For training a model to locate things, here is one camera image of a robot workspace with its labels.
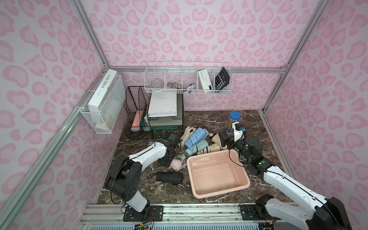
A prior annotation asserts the pink plastic storage box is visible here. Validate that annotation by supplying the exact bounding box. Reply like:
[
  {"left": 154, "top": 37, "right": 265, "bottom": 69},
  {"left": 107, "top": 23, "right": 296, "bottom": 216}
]
[{"left": 187, "top": 149, "right": 251, "bottom": 199}]

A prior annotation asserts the long white box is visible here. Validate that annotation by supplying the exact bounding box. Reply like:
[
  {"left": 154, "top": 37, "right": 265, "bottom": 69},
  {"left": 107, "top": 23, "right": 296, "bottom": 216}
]
[{"left": 88, "top": 69, "right": 117, "bottom": 113}]

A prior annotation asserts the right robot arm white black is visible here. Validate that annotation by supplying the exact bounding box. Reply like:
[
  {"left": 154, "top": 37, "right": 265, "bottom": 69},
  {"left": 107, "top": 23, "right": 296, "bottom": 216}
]
[{"left": 227, "top": 137, "right": 352, "bottom": 230}]

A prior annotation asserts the white paper stack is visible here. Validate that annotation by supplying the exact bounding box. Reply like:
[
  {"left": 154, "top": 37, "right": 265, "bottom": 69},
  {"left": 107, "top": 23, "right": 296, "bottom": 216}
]
[{"left": 148, "top": 93, "right": 177, "bottom": 117}]

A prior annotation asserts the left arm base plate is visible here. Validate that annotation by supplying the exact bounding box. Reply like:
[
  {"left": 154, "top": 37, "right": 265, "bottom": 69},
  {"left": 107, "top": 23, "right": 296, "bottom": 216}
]
[{"left": 123, "top": 205, "right": 164, "bottom": 222}]

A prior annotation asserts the white wire wall basket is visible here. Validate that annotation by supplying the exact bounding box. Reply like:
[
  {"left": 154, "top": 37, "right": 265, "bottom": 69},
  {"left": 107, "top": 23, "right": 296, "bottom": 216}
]
[{"left": 143, "top": 61, "right": 233, "bottom": 94}]

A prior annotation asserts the small white box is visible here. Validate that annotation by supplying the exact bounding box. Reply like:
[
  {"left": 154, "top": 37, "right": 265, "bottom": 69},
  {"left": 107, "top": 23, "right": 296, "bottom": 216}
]
[{"left": 197, "top": 69, "right": 212, "bottom": 93}]

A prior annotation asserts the cream umbrella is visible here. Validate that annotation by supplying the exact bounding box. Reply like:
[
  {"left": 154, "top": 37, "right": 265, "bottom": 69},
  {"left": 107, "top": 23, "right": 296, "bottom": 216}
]
[
  {"left": 209, "top": 132, "right": 228, "bottom": 150},
  {"left": 178, "top": 126, "right": 196, "bottom": 147}
]

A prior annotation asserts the black wire file rack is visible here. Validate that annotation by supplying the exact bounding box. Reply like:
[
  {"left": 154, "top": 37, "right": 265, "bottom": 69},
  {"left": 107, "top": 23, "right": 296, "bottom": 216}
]
[{"left": 124, "top": 86, "right": 184, "bottom": 139}]

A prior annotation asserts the green document tray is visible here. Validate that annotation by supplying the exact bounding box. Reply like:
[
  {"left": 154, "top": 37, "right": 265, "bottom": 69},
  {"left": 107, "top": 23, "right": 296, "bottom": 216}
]
[{"left": 144, "top": 116, "right": 183, "bottom": 138}]

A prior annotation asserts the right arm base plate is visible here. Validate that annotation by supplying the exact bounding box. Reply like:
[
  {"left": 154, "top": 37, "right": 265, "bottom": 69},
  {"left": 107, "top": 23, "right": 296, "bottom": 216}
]
[{"left": 238, "top": 203, "right": 280, "bottom": 221}]

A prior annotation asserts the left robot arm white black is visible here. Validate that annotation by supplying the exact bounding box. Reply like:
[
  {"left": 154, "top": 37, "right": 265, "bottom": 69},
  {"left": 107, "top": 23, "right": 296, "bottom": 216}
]
[{"left": 104, "top": 134, "right": 179, "bottom": 214}]

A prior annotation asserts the blue lid pencil jar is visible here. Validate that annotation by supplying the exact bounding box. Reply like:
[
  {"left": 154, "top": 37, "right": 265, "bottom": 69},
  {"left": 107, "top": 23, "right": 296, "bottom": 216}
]
[{"left": 225, "top": 111, "right": 241, "bottom": 136}]

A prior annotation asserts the mint green folded umbrella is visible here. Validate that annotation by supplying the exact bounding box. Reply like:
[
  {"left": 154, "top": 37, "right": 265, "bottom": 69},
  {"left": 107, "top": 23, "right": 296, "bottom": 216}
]
[{"left": 186, "top": 140, "right": 209, "bottom": 157}]

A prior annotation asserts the black calculator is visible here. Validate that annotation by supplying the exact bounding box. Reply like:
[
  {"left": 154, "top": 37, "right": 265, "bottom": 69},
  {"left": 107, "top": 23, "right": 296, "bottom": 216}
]
[{"left": 215, "top": 67, "right": 230, "bottom": 93}]

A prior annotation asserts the aluminium front rail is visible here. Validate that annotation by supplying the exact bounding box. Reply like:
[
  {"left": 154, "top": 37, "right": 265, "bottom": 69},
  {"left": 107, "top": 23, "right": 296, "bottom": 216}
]
[{"left": 77, "top": 203, "right": 296, "bottom": 230}]

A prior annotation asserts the white wire side basket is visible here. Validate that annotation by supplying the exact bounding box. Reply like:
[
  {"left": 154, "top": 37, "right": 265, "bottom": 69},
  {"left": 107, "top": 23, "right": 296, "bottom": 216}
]
[{"left": 80, "top": 74, "right": 126, "bottom": 134}]

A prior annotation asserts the black umbrella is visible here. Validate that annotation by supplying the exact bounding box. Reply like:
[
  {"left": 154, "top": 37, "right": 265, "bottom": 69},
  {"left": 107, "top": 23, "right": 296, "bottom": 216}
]
[{"left": 147, "top": 172, "right": 184, "bottom": 185}]

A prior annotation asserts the blue folded umbrella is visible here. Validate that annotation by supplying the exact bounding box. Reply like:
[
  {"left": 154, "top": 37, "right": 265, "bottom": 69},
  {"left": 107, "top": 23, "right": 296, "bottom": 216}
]
[{"left": 185, "top": 127, "right": 209, "bottom": 148}]

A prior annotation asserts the pink umbrella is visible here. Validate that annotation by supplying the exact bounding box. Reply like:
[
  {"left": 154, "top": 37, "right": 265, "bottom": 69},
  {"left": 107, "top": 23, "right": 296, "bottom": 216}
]
[{"left": 169, "top": 159, "right": 184, "bottom": 172}]

